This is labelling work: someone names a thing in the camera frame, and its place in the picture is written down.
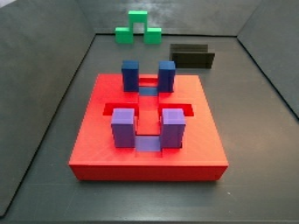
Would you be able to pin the red slotted board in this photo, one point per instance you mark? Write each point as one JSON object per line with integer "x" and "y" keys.
{"x": 97, "y": 160}

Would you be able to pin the purple U block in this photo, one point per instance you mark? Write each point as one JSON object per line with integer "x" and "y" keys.
{"x": 150, "y": 132}

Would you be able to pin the dark blue U block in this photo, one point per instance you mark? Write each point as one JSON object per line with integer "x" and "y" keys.
{"x": 148, "y": 84}

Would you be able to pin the green arch block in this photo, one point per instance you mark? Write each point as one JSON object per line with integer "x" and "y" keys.
{"x": 124, "y": 33}

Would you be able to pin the black angled bracket holder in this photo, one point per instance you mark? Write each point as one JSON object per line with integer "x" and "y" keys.
{"x": 191, "y": 56}

